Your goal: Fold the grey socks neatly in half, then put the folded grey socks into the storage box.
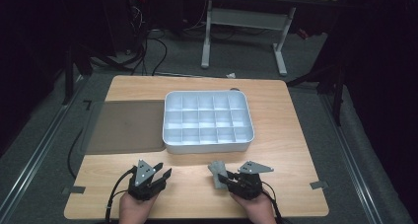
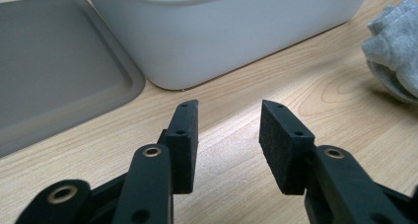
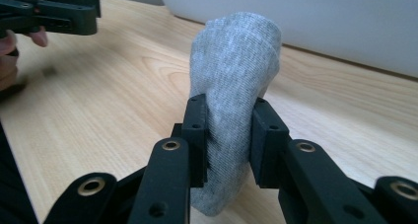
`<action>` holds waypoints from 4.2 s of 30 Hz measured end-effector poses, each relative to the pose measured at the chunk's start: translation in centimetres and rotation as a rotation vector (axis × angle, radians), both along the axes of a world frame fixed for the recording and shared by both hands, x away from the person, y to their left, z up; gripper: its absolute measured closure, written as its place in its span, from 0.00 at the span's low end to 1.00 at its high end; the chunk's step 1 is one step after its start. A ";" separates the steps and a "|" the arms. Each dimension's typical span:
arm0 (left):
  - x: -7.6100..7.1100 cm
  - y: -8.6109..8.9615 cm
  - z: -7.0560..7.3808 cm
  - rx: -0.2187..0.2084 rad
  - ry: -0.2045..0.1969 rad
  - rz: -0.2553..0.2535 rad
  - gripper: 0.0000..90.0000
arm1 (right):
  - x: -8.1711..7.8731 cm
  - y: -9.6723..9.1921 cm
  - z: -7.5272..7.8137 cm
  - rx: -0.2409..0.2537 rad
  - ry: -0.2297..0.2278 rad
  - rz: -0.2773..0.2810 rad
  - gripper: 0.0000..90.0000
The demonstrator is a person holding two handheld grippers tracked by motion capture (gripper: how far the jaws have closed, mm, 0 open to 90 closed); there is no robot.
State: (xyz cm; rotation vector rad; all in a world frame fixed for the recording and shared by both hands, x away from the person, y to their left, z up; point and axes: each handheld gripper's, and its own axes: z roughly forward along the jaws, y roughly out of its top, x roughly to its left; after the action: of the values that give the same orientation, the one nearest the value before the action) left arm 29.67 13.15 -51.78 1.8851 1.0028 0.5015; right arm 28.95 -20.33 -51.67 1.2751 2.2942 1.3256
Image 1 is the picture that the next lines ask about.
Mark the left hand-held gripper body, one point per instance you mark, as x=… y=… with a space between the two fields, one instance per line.
x=144 y=181

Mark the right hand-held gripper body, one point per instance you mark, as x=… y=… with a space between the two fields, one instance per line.
x=248 y=186

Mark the grey sock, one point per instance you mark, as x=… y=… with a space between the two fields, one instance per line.
x=217 y=171

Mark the person's right hand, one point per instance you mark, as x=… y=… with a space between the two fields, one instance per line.
x=258 y=210

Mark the person's left hand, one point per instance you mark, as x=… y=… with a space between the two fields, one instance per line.
x=134 y=212

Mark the white compartment storage box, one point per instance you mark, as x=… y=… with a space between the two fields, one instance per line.
x=207 y=118

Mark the grey tape strip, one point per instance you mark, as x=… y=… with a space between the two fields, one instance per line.
x=74 y=190
x=318 y=185

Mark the white paper scrap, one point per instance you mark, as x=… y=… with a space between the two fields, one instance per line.
x=231 y=75

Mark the black metal stand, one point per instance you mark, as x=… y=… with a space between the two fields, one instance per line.
x=336 y=95
x=69 y=72

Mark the white metal desk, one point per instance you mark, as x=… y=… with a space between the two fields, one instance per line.
x=246 y=18

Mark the metal floor rail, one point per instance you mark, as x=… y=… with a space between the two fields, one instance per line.
x=351 y=158
x=36 y=151

